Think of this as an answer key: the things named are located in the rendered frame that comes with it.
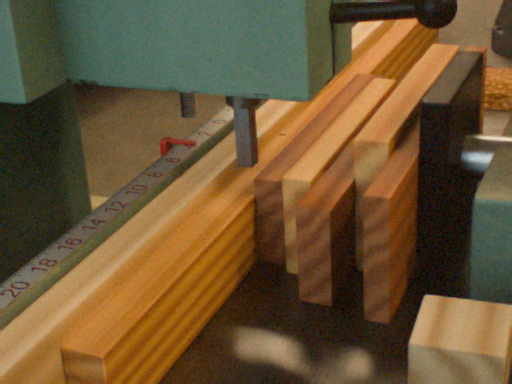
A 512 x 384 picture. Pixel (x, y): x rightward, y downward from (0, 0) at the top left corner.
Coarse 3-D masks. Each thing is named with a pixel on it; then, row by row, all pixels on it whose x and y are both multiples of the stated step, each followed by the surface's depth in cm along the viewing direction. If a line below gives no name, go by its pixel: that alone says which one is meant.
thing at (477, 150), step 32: (448, 64) 49; (480, 64) 50; (448, 96) 44; (480, 96) 51; (448, 128) 44; (448, 160) 44; (480, 160) 47; (448, 192) 45; (448, 224) 46; (448, 256) 47
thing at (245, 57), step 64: (64, 0) 45; (128, 0) 44; (192, 0) 43; (256, 0) 41; (320, 0) 42; (64, 64) 47; (128, 64) 45; (192, 64) 44; (256, 64) 43; (320, 64) 43
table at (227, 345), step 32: (256, 288) 47; (288, 288) 47; (352, 288) 46; (416, 288) 46; (448, 288) 46; (224, 320) 44; (256, 320) 44; (288, 320) 44; (320, 320) 44; (352, 320) 44; (192, 352) 42; (224, 352) 42; (256, 352) 42; (288, 352) 42; (320, 352) 41; (352, 352) 41; (384, 352) 41
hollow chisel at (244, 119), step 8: (240, 112) 48; (248, 112) 47; (240, 120) 48; (248, 120) 48; (240, 128) 48; (248, 128) 48; (256, 128) 49; (240, 136) 48; (248, 136) 48; (256, 136) 49; (240, 144) 48; (248, 144) 48; (256, 144) 49; (240, 152) 49; (248, 152) 48; (256, 152) 49; (240, 160) 49; (248, 160) 49; (256, 160) 49
